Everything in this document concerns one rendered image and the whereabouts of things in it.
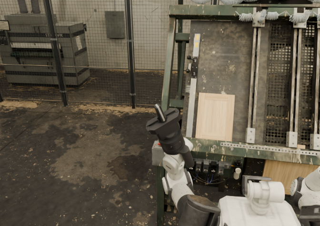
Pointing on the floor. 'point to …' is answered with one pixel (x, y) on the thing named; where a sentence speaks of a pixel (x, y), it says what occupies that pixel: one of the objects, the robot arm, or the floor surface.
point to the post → (160, 195)
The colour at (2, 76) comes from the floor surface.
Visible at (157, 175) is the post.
